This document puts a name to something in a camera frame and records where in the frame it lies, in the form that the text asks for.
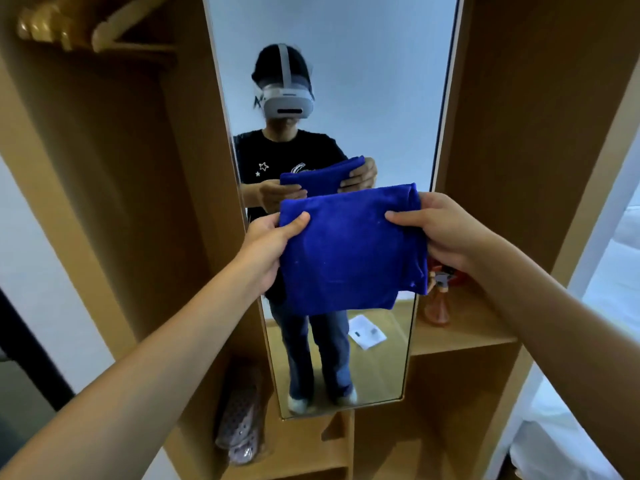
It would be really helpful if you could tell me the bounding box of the person's right forearm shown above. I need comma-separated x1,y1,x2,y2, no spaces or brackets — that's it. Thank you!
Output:
465,234,640,480

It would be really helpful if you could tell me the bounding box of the person's right hand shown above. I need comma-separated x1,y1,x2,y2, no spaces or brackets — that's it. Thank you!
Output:
385,192,501,273

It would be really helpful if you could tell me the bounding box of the person's left hand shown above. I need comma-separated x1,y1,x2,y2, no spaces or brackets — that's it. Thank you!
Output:
235,211,311,295

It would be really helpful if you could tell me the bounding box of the person's left forearm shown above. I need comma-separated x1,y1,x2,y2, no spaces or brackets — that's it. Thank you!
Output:
0,257,269,480

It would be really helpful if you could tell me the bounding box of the blue cloth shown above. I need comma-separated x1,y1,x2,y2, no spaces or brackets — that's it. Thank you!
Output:
278,183,429,317

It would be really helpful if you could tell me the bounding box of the tall framed mirror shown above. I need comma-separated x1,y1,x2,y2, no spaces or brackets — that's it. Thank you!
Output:
202,0,466,421

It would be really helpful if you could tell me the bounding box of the grey dotted slipper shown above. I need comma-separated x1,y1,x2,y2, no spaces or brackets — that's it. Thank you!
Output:
229,437,263,467
215,367,263,451

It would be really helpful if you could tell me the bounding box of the wooden wardrobe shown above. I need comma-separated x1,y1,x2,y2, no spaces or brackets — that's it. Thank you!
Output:
0,0,640,480

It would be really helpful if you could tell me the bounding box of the orange spray bottle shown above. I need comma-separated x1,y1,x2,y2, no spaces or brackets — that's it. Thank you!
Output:
423,272,457,328

